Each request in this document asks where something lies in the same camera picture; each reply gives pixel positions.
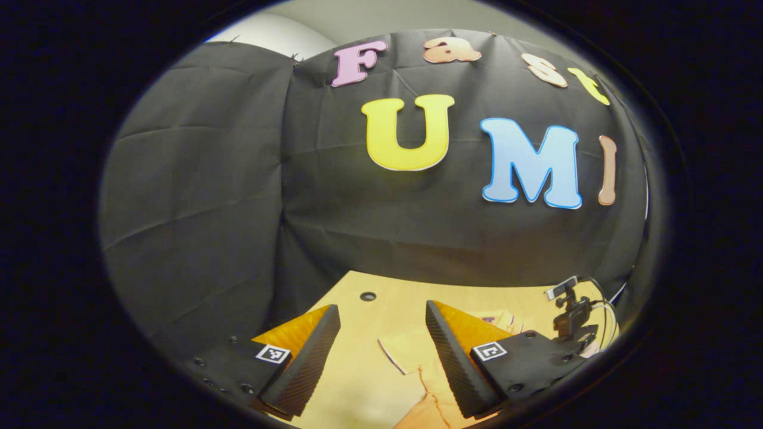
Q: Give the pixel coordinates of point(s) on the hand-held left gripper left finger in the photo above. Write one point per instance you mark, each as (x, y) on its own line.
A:
(310, 363)

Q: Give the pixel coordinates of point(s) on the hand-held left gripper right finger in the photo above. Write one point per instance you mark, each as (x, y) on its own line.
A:
(450, 363)

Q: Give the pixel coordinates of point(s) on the orange T-shirt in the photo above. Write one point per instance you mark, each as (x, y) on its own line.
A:
(417, 357)

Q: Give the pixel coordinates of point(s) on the round black table grommet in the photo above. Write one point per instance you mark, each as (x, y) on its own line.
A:
(368, 296)

